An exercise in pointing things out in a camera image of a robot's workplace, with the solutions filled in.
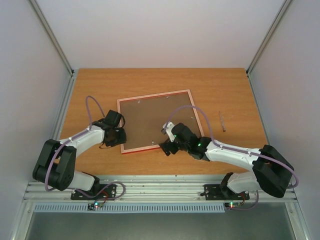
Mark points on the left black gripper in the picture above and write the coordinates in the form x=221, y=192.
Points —
x=122, y=141

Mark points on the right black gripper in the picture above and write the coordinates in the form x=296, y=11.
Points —
x=171, y=144

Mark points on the red picture frame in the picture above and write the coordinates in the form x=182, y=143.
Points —
x=145, y=117

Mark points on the small clear-handled screwdriver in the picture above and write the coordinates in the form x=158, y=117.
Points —
x=222, y=122

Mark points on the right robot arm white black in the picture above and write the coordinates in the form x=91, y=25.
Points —
x=266, y=169

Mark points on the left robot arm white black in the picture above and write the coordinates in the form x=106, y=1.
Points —
x=55, y=166

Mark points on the left small circuit board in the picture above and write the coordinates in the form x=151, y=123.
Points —
x=96, y=205

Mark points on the small circuit board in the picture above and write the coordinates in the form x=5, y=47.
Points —
x=96, y=205
x=233, y=205

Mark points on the right small circuit board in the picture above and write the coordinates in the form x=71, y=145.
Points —
x=233, y=205

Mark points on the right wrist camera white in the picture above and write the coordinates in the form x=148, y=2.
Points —
x=167, y=130

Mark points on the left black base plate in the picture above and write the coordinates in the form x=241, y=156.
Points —
x=103, y=191

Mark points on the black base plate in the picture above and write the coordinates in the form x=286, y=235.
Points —
x=103, y=191
x=215, y=192

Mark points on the grey slotted cable duct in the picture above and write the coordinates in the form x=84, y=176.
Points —
x=129, y=208

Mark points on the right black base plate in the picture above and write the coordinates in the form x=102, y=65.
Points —
x=215, y=192

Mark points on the aluminium front rail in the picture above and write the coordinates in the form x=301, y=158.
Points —
x=139, y=188

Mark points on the left aluminium corner post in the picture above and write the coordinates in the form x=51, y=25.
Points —
x=48, y=30

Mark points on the aluminium corner post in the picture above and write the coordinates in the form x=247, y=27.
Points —
x=269, y=34
x=48, y=30

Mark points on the right aluminium corner post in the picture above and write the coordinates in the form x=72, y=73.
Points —
x=269, y=34

